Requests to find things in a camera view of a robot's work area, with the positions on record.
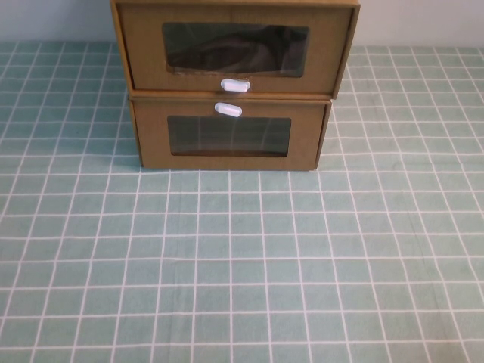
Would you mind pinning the lower cardboard drawer with window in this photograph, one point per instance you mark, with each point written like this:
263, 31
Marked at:
264, 98

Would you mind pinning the green checked tablecloth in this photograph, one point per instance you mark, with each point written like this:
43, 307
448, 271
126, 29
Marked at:
242, 264

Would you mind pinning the cardboard shell of taller box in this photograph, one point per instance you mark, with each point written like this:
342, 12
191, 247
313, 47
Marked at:
234, 2

